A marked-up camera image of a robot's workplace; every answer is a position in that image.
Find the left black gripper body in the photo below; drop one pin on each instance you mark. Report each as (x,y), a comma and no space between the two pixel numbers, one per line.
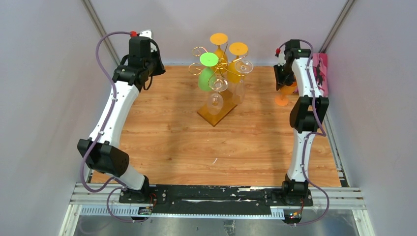
(154,65)

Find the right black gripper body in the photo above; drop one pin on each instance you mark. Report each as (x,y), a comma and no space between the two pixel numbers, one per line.
(285,74)

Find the orange wine glass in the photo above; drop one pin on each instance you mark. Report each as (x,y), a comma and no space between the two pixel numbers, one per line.
(282,98)

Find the gold wire glass rack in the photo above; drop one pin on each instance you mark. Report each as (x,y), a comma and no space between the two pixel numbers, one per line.
(228,106)

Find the green wine glass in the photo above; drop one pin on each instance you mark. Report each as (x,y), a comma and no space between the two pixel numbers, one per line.
(208,60)

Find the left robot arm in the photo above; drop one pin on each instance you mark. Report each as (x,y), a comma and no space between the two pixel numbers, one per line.
(100,150)

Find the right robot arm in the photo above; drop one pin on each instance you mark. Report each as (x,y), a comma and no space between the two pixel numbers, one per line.
(306,117)

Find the right clear wine glass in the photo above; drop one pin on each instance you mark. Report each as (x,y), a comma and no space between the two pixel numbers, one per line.
(243,67)

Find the clear wine glass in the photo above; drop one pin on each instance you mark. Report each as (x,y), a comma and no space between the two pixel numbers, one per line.
(243,67)
(215,101)

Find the right yellow wine glass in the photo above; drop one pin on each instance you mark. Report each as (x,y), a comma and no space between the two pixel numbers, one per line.
(238,49)

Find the yellow wine glass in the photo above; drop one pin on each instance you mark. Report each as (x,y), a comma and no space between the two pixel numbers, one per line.
(238,49)
(219,39)

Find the front clear wine glass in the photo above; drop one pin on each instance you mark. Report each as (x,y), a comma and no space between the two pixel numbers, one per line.
(215,101)

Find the rear yellow wine glass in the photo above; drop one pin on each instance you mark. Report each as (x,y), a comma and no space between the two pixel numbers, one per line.
(219,39)

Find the pink camouflage cloth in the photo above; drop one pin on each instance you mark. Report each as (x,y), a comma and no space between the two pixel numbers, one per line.
(320,69)

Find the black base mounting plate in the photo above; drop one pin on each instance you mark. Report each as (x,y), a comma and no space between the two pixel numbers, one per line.
(214,200)

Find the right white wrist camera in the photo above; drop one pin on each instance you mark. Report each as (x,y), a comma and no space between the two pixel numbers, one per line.
(278,52)

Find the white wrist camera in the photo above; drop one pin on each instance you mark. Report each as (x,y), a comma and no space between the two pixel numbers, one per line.
(278,52)
(148,33)

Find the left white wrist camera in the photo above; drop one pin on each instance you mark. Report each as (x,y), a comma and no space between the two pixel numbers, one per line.
(148,33)

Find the aluminium frame rail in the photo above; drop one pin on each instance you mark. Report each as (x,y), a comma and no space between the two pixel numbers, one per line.
(336,211)

